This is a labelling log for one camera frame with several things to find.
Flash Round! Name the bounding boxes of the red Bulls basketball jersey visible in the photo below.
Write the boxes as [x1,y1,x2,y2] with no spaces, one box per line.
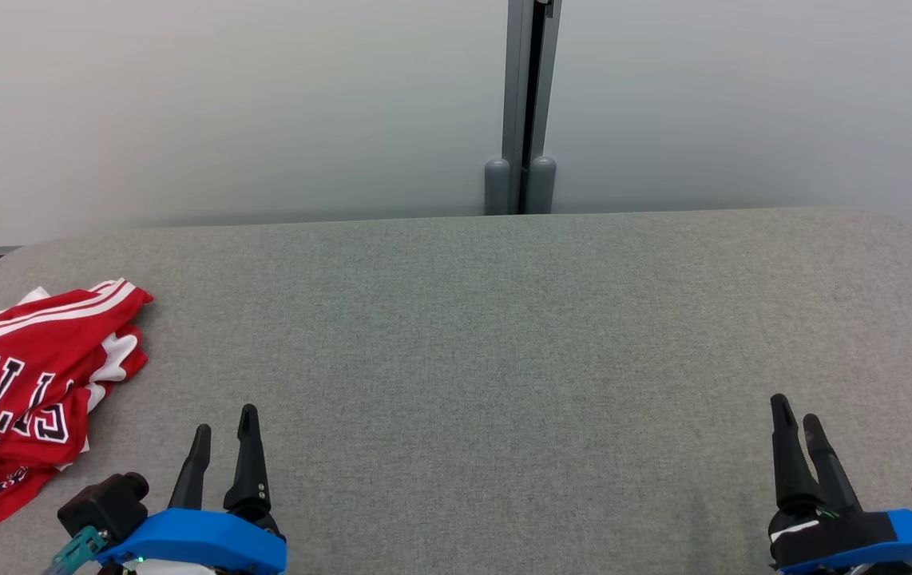
[0,278,155,472]

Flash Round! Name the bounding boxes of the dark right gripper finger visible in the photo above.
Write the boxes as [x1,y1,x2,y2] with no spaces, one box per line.
[803,414,864,514]
[770,394,825,517]

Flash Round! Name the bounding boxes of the grey fabric table pad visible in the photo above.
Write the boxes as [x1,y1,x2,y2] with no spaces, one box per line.
[0,208,912,575]

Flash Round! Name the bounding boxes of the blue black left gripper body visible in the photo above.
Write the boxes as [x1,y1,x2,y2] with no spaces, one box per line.
[93,508,288,575]

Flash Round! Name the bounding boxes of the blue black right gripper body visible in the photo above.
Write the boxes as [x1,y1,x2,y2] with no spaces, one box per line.
[767,508,912,575]

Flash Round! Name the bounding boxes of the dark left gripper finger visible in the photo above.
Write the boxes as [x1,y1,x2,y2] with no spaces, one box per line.
[223,404,281,534]
[168,424,212,512]

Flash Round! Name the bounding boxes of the teal left camera connector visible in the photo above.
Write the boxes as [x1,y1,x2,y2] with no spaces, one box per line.
[44,525,110,575]

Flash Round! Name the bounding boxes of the grey vertical partition post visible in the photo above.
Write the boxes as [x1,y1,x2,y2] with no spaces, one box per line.
[484,0,562,216]

